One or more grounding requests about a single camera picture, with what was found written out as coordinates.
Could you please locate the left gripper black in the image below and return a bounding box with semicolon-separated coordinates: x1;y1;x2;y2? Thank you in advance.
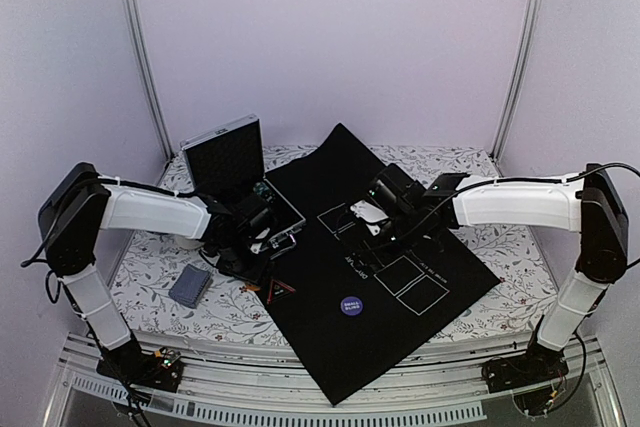
214;237;276;289

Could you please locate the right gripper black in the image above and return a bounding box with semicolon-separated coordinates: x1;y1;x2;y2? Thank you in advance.
353;208;423;274

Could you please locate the purple small blind button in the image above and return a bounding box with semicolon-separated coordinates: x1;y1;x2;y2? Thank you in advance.
340;296;364;317

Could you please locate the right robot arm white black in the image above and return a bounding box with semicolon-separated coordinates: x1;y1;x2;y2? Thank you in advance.
349;163;634;383

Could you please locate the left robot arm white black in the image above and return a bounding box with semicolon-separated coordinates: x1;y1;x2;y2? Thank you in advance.
21;162;272;381

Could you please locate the blue playing card deck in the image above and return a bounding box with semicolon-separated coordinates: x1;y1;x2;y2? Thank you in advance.
169;265;211;309

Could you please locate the black red triangle button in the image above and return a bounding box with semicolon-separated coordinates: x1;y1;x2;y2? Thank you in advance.
267;278;296;305

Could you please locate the black poker play mat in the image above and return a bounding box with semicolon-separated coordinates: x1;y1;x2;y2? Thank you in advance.
258;125;499;405

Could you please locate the green poker chip stack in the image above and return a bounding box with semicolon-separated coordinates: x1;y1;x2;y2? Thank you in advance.
253;181;275;203

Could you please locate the aluminium poker chip case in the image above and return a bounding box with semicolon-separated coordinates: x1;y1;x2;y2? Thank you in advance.
181;114;306;258

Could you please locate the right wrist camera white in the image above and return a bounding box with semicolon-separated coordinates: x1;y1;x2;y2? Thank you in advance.
349;200;390;237

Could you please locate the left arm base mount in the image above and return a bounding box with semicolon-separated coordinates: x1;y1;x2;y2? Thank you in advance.
96;346;184;393

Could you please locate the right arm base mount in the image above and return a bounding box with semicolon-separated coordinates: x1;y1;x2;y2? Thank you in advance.
481;348;569;416

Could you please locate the right aluminium frame post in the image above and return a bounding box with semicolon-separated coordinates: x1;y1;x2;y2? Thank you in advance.
490;0;542;163

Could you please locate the aluminium frame post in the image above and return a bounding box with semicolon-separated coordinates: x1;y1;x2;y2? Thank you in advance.
122;0;174;161
490;0;542;163

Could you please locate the left aluminium frame post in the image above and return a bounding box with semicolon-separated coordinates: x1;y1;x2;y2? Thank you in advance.
122;0;174;161

